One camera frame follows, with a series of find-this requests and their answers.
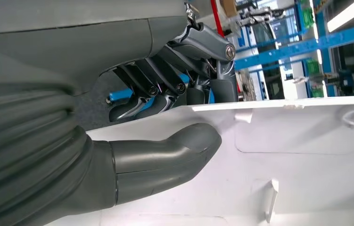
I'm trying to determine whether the blue metal shelf rack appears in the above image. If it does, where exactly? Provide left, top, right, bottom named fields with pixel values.
left=106, top=88, right=134, bottom=104
left=234, top=0, right=354, bottom=98

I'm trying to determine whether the red barrier belt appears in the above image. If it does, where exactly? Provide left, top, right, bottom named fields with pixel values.
left=210, top=0, right=225, bottom=39

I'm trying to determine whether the cardboard box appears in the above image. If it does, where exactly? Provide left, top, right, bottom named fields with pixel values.
left=220, top=0, right=239, bottom=18

